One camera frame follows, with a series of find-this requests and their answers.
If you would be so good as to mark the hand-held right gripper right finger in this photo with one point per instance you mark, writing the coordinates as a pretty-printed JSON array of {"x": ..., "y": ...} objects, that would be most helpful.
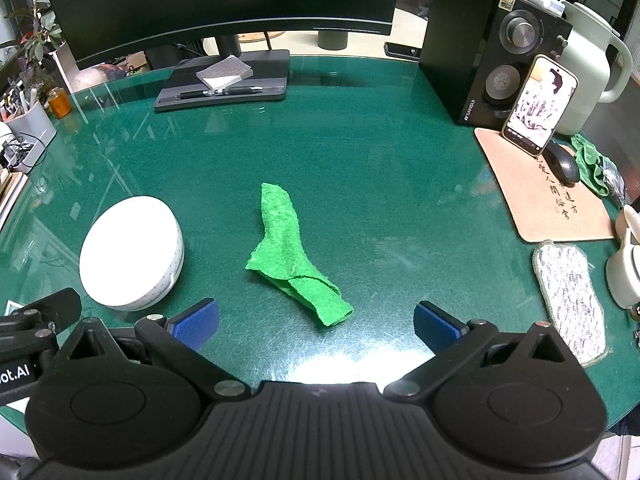
[{"x": 435, "y": 325}]

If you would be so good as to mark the small green rag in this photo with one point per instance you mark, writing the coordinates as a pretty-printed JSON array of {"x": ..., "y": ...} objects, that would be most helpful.
[{"x": 587, "y": 160}]

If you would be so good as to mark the grey sticky note pad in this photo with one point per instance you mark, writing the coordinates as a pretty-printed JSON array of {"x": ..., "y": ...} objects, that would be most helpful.
[{"x": 225, "y": 70}]

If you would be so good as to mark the grey monitor stand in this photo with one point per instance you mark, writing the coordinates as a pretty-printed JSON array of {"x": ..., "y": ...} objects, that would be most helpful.
[{"x": 270, "y": 77}]

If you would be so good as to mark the black speaker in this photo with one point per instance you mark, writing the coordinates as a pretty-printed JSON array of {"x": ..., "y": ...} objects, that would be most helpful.
[{"x": 450, "y": 60}]

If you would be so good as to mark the black computer mouse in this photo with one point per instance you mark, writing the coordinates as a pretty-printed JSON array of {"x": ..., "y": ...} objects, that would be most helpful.
[{"x": 562, "y": 162}]

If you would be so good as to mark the bright green cleaning cloth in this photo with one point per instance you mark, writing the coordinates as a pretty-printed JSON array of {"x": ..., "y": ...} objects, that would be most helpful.
[{"x": 280, "y": 240}]

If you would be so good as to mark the black pen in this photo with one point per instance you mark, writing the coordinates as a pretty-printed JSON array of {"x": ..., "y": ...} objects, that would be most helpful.
[{"x": 240, "y": 91}]

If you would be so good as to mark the smartphone with lit screen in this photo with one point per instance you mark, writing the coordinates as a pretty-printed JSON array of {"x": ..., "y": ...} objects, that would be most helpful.
[{"x": 537, "y": 105}]

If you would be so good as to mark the pale green thermos jug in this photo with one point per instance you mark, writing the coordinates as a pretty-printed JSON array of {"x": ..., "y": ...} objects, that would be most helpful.
[{"x": 585, "y": 50}]

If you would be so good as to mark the grey green cylinder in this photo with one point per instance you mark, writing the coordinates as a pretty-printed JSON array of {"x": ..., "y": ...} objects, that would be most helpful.
[{"x": 334, "y": 40}]

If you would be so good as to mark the potted plant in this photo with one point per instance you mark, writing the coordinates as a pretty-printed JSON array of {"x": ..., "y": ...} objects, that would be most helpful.
[{"x": 35, "y": 45}]

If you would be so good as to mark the tan mouse pad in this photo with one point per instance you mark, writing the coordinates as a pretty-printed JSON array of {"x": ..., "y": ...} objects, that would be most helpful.
[{"x": 550, "y": 210}]

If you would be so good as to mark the black flat phone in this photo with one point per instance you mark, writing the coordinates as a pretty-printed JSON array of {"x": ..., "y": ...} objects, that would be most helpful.
[{"x": 400, "y": 50}]

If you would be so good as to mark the orange jar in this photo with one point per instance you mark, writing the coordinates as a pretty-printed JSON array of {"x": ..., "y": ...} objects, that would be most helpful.
[{"x": 61, "y": 105}]

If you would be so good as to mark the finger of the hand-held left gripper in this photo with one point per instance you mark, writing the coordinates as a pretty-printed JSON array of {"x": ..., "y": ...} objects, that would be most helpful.
[{"x": 55, "y": 307}]

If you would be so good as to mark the grey white cleaning pad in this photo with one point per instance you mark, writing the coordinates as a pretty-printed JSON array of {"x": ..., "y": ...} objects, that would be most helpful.
[{"x": 570, "y": 300}]

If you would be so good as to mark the white ceramic teapot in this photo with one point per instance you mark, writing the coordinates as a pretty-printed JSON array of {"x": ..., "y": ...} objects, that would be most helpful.
[{"x": 625, "y": 275}]

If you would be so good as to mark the white round plate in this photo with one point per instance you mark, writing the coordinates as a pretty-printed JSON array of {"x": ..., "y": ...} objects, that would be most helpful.
[{"x": 130, "y": 250}]

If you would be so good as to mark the bundle of pens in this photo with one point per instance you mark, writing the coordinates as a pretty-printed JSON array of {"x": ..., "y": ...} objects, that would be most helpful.
[{"x": 22, "y": 102}]

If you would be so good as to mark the grey desk organizer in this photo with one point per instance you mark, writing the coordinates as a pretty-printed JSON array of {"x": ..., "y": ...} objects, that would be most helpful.
[{"x": 35, "y": 120}]

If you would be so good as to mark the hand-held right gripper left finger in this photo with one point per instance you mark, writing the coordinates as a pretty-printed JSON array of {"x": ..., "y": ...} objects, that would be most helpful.
[{"x": 197, "y": 320}]

